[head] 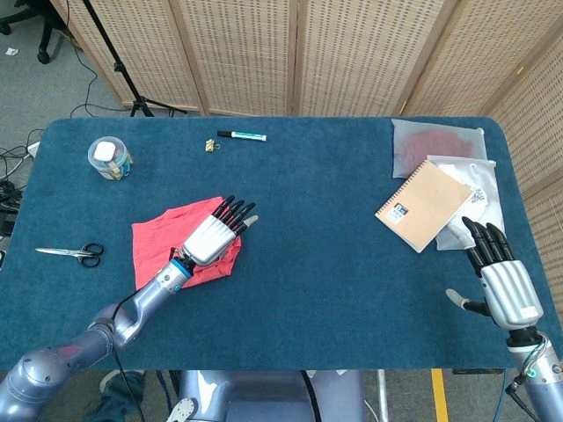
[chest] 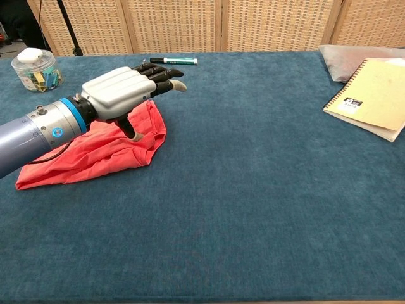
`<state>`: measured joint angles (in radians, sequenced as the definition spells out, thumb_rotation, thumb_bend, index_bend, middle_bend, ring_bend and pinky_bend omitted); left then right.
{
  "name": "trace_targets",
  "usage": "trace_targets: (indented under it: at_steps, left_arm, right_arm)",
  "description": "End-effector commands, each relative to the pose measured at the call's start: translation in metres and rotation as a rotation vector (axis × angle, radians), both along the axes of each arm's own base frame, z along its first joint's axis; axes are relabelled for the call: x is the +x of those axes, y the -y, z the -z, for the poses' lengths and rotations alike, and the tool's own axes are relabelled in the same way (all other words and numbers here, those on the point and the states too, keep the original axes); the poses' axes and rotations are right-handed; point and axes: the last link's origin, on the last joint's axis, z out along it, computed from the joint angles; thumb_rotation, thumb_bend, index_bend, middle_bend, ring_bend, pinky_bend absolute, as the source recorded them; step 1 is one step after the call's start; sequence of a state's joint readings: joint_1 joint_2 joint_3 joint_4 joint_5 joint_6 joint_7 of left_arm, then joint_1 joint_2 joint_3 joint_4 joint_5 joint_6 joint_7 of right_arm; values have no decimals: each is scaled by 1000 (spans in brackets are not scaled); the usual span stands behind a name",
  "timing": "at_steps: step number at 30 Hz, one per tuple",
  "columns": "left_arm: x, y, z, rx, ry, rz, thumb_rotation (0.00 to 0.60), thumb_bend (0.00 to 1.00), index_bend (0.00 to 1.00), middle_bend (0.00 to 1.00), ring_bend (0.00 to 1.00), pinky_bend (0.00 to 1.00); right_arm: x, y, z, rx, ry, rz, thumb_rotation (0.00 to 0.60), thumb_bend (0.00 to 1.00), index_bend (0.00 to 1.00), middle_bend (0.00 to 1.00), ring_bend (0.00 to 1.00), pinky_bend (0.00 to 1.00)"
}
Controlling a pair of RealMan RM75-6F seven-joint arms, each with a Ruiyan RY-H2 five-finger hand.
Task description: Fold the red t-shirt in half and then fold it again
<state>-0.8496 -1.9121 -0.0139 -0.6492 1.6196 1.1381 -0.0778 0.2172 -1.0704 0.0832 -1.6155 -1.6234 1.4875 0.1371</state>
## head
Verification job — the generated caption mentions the black-handled scissors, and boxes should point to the black-handled scissors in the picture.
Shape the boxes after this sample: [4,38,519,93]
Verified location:
[34,243,106,268]

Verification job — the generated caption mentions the kraft spiral notebook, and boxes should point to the kraft spiral notebook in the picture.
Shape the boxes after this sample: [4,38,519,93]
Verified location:
[374,159,474,254]

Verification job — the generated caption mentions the frosted pouch with white garment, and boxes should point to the frosted pouch with white garment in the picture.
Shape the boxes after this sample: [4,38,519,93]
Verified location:
[426,154,507,252]

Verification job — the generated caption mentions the green white marker pen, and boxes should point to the green white marker pen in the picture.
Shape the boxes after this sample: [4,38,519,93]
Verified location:
[216,129,267,143]

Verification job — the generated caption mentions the frosted pouch with red garment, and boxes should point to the frosted pouch with red garment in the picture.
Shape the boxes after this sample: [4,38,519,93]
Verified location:
[391,118,488,179]

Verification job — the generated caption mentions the thick black torso cable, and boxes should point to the thick black torso cable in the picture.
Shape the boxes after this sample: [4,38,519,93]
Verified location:
[300,370,323,422]

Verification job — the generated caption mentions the black tripod stand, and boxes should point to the black tripod stand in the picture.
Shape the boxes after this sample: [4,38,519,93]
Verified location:
[81,0,188,118]

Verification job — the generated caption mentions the clear jar of binder clips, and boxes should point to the clear jar of binder clips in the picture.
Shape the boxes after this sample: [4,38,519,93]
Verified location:
[87,136,135,181]

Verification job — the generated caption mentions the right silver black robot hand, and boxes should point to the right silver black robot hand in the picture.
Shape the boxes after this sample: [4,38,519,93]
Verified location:
[445,215,545,330]

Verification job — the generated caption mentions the silver table leg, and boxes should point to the silver table leg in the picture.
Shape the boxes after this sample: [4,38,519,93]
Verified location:
[377,369,391,422]

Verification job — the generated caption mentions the wicker folding screen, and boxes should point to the wicker folding screen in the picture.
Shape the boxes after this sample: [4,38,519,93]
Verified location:
[50,0,563,317]

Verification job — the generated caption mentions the blue table cloth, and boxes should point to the blue table cloth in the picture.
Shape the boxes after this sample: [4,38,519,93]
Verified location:
[0,116,533,371]

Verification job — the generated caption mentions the black office chair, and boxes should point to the black office chair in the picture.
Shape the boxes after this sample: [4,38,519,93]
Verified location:
[0,0,67,65]

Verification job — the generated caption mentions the coral red t-shirt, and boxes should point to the coral red t-shirt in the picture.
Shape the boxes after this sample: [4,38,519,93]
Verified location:
[130,196,244,291]

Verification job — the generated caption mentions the blue-grey robot torso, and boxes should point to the blue-grey robot torso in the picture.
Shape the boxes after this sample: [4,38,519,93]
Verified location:
[169,369,366,422]

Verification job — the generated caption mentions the tangle of black floor cables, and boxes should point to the tangle of black floor cables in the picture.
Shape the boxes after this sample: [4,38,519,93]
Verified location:
[0,127,43,238]

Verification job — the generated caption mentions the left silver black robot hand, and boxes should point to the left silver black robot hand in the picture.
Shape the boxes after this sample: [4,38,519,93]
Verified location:
[180,195,260,267]

